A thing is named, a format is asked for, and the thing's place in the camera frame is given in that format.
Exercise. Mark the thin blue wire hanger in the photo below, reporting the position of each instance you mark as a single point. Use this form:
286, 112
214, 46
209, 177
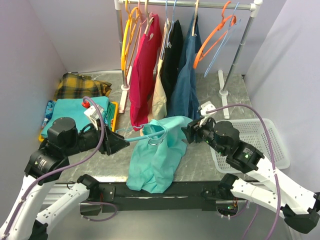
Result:
222, 47

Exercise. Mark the black shirt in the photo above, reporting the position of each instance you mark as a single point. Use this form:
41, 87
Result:
171, 61

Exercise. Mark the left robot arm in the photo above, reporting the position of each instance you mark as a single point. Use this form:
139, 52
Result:
26, 221

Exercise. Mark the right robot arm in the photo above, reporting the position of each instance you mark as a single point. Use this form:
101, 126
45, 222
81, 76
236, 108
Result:
297, 205

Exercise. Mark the dark blue shirt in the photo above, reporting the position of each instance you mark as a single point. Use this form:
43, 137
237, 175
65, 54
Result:
184, 100

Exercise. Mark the yellow plastic tray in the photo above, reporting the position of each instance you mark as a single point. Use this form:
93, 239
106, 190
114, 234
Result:
102, 101

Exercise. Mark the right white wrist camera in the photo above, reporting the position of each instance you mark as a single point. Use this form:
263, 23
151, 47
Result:
205, 112

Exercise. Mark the magenta pink shirt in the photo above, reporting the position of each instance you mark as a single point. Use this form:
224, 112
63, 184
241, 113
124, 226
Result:
142, 80

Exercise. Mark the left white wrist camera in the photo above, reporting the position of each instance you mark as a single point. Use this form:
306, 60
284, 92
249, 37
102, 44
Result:
92, 114

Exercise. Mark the folded turquoise cloth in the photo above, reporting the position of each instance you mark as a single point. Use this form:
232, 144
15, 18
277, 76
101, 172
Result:
70, 108

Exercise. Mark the turquoise t shirt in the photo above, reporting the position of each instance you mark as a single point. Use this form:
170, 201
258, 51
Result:
155, 159

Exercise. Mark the white clothes rack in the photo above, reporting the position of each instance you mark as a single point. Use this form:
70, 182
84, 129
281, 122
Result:
223, 83

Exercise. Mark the black base bar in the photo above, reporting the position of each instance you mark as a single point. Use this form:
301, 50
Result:
181, 195

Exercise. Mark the yellow plastic hanger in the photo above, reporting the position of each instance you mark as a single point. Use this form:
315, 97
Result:
128, 35

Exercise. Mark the yellow plaid shirt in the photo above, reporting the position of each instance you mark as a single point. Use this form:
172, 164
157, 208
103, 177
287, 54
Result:
77, 86

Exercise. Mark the light blue wavy hanger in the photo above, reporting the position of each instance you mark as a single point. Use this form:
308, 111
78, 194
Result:
142, 137

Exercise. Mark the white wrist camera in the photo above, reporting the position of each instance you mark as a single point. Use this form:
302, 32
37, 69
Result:
92, 114
205, 112

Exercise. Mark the cream beige shirt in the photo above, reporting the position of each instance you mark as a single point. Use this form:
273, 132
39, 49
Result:
158, 109

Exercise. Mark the beige hanger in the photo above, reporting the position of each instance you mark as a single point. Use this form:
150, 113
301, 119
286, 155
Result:
149, 19

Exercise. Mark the white perforated plastic basket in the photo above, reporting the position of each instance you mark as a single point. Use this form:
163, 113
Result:
252, 132

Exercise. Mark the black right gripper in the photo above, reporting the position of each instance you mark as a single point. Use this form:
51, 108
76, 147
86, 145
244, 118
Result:
189, 134

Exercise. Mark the blue patterned cloth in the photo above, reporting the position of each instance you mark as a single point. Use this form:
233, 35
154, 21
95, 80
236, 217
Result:
48, 113

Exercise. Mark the orange plastic hanger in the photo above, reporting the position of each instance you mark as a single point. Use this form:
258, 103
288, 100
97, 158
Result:
218, 36

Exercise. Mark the green printed garment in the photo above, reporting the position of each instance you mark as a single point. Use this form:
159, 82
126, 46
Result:
111, 115

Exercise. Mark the wooden hanger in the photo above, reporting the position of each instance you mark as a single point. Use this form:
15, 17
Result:
195, 18

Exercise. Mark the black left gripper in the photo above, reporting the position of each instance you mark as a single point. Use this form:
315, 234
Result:
109, 145

